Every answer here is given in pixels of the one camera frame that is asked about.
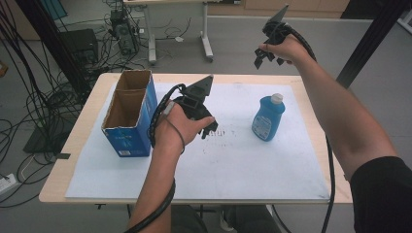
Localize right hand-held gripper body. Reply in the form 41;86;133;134
261;3;293;46

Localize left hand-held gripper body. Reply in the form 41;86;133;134
175;74;215;121

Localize blue bottle with white cap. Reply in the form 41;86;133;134
251;92;287;143

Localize blue cardboard box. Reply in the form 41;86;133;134
100;69;158;158

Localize person's right hand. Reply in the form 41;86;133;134
258;33;313;66

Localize person's left hand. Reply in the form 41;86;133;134
154;101;216;156

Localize wooden cabinet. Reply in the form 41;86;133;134
207;0;352;19

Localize person's white shoe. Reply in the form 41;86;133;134
220;209;236;233

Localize black computer tower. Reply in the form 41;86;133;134
109;9;141;56

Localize black equipment case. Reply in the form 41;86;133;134
58;28;100;66

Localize black floor plate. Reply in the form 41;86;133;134
22;117;78;155

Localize person's black sleeve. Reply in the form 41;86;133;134
349;155;412;233

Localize white power strip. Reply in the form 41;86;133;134
0;173;17;196

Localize thin grey wrist cord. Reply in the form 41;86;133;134
162;100;187;154

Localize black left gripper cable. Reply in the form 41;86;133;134
123;83;188;233

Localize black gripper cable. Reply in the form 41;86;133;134
275;23;337;233
123;83;188;233

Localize white desk frame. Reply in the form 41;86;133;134
122;0;216;65

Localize black slanted frame post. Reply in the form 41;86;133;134
335;0;410;89

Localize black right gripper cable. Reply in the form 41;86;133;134
275;23;337;233

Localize black metal post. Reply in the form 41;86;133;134
14;0;92;95

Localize bundle of black floor cables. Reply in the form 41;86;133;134
0;0;113;208

